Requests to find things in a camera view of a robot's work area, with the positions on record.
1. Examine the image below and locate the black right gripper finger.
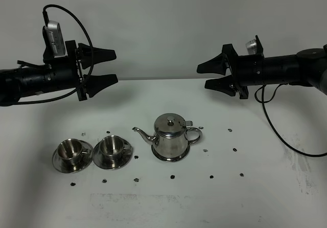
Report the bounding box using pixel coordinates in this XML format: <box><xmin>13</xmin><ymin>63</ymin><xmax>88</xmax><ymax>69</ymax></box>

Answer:
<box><xmin>204</xmin><ymin>75</ymin><xmax>235</xmax><ymax>96</ymax></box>
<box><xmin>197</xmin><ymin>53</ymin><xmax>227</xmax><ymax>76</ymax></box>

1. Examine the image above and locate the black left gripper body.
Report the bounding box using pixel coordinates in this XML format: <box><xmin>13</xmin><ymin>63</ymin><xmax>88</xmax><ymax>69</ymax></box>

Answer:
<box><xmin>42</xmin><ymin>40</ymin><xmax>83</xmax><ymax>93</ymax></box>

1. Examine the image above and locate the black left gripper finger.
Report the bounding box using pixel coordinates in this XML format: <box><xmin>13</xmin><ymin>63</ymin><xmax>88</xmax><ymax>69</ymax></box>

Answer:
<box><xmin>86</xmin><ymin>74</ymin><xmax>118</xmax><ymax>97</ymax></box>
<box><xmin>78</xmin><ymin>43</ymin><xmax>116</xmax><ymax>70</ymax></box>

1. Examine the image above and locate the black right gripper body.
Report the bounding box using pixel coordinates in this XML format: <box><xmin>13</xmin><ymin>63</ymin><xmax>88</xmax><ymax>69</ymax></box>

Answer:
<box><xmin>222</xmin><ymin>35</ymin><xmax>264</xmax><ymax>99</ymax></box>

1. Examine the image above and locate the stainless steel teapot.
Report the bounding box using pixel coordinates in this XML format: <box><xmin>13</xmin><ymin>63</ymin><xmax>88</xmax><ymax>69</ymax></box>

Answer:
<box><xmin>132</xmin><ymin>113</ymin><xmax>203</xmax><ymax>155</ymax></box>

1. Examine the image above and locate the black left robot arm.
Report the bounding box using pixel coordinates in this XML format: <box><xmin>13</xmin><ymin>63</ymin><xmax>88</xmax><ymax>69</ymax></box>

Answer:
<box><xmin>1</xmin><ymin>40</ymin><xmax>118</xmax><ymax>106</ymax></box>

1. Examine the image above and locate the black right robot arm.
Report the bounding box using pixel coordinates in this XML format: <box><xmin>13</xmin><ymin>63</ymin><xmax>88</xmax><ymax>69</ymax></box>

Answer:
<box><xmin>197</xmin><ymin>37</ymin><xmax>326</xmax><ymax>99</ymax></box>

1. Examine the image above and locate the right stainless steel teacup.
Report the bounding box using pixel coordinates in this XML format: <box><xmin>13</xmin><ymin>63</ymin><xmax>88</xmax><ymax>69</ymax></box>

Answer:
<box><xmin>99</xmin><ymin>135</ymin><xmax>131</xmax><ymax>161</ymax></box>

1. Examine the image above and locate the stainless steel teacup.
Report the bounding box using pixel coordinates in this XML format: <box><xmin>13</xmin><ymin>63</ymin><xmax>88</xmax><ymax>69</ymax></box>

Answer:
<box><xmin>99</xmin><ymin>135</ymin><xmax>131</xmax><ymax>161</ymax></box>
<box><xmin>56</xmin><ymin>139</ymin><xmax>91</xmax><ymax>164</ymax></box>

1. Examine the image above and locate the left stainless steel teacup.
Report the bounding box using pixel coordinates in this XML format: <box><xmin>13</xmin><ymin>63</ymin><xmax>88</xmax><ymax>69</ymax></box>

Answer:
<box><xmin>56</xmin><ymin>139</ymin><xmax>91</xmax><ymax>164</ymax></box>

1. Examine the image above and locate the left steel saucer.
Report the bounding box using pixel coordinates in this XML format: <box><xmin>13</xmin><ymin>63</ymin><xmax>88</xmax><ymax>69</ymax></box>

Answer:
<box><xmin>52</xmin><ymin>141</ymin><xmax>93</xmax><ymax>174</ymax></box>

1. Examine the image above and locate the right steel saucer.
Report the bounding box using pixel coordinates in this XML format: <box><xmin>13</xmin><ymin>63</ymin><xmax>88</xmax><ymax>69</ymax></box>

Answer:
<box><xmin>92</xmin><ymin>140</ymin><xmax>133</xmax><ymax>170</ymax></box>

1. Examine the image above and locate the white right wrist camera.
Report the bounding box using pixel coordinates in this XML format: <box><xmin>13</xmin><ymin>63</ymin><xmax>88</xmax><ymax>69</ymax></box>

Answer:
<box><xmin>246</xmin><ymin>39</ymin><xmax>258</xmax><ymax>55</ymax></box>

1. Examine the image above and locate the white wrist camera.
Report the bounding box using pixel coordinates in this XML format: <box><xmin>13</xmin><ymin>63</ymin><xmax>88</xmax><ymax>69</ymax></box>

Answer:
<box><xmin>43</xmin><ymin>20</ymin><xmax>66</xmax><ymax>57</ymax></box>
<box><xmin>246</xmin><ymin>39</ymin><xmax>258</xmax><ymax>55</ymax></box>

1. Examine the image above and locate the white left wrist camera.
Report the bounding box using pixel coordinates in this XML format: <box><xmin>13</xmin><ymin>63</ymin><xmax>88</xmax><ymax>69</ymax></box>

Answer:
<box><xmin>43</xmin><ymin>20</ymin><xmax>66</xmax><ymax>57</ymax></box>

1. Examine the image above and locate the black left camera cable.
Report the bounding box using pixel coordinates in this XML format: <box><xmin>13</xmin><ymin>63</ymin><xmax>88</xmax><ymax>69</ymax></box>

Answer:
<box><xmin>18</xmin><ymin>5</ymin><xmax>94</xmax><ymax>104</ymax></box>

